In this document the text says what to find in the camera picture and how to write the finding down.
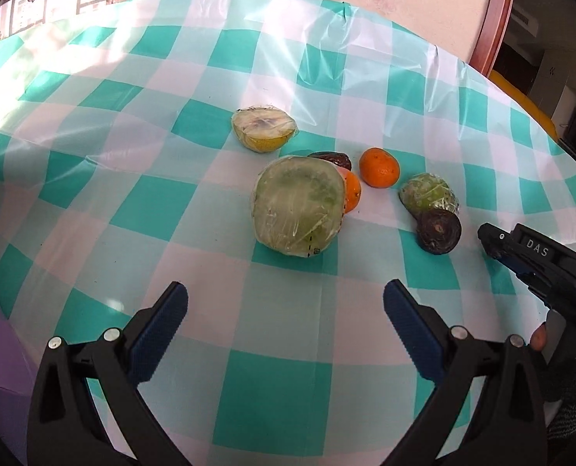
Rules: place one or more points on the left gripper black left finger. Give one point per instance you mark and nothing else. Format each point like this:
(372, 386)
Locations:
(64, 427)

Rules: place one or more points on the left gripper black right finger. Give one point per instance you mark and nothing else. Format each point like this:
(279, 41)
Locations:
(508, 423)

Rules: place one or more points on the dark round passion fruit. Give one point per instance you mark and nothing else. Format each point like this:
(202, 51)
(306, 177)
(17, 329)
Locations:
(438, 231)

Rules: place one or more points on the large green melon half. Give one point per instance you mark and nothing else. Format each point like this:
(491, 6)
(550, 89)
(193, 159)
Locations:
(298, 206)

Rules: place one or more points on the operator hand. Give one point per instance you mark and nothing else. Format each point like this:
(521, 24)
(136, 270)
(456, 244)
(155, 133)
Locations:
(539, 338)

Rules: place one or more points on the purple plastic box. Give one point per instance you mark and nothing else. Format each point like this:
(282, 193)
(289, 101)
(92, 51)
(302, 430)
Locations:
(17, 378)

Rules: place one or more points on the wrapped green apple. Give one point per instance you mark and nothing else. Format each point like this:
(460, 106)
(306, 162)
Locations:
(424, 192)

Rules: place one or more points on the mandarin beside melon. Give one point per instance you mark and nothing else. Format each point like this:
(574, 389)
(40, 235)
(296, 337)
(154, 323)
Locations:
(353, 189)

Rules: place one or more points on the far mandarin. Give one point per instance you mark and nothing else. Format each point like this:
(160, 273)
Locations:
(378, 168)

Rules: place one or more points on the small dark wrinkled fruit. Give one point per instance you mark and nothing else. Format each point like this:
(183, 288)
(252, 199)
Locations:
(336, 158)

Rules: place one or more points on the teal white checkered tablecloth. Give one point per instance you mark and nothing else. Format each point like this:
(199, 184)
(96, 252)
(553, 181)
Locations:
(120, 173)

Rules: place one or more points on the wrapped yellow pear half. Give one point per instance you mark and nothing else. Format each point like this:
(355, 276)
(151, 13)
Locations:
(263, 129)

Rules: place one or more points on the red wooden door frame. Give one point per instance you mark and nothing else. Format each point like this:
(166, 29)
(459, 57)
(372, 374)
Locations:
(491, 35)

